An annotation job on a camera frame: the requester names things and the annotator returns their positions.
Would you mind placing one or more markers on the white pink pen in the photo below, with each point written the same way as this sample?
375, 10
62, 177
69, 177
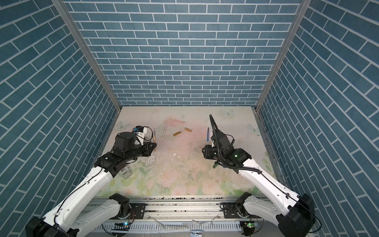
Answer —
164, 130

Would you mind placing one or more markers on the blue pen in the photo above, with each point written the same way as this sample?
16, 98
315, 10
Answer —
208, 134

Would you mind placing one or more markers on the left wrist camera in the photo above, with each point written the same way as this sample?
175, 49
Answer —
141, 133

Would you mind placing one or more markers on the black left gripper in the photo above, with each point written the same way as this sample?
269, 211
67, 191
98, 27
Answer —
148, 150

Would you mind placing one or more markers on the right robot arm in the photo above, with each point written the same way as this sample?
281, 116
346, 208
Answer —
292, 213

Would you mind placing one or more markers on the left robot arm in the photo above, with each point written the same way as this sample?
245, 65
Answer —
65, 219

